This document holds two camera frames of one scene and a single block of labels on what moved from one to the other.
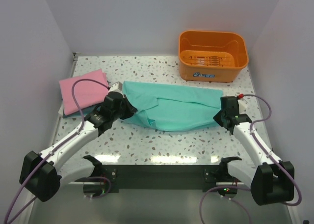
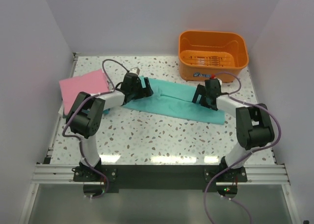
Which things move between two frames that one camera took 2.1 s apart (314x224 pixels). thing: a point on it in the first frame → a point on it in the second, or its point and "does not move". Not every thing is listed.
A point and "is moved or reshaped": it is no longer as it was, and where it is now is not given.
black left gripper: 131,110 → 144,92
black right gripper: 217,118 → 200,90
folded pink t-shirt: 88,93 does not move
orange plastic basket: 212,56 does not move
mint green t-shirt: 167,107 is moved or reshaped
